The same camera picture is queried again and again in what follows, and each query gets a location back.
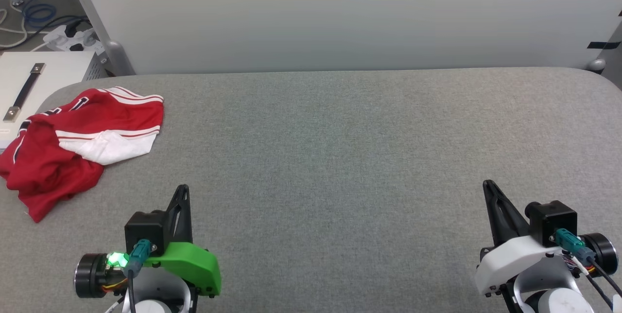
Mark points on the black tape strip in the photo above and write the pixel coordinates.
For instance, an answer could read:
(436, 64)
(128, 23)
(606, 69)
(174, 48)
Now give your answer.
(602, 44)

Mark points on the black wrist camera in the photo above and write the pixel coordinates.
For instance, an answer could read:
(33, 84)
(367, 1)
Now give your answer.
(143, 228)
(554, 220)

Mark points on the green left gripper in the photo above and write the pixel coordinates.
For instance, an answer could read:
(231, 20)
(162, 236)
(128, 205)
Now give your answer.
(194, 267)

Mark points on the grey round partition foot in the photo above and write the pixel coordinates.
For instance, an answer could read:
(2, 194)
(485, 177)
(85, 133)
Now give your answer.
(596, 64)

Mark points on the red Bulls basketball jersey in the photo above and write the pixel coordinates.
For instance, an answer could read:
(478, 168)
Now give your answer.
(48, 157)

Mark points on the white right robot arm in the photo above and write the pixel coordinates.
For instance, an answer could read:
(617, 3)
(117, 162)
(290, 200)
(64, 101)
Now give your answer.
(559, 298)

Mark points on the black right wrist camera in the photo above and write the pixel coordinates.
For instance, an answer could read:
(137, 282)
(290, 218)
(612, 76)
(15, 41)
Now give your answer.
(554, 220)

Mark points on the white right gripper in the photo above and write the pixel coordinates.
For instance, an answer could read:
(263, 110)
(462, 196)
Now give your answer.
(505, 262)

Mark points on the white equipment case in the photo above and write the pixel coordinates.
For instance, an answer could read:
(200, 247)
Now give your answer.
(58, 67)

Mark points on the white power strip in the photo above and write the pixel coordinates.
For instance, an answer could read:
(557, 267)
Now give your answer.
(58, 36)

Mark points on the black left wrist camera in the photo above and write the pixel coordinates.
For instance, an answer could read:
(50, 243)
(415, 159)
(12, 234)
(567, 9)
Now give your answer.
(143, 228)

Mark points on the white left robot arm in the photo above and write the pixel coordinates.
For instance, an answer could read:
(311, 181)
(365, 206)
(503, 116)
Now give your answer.
(155, 298)

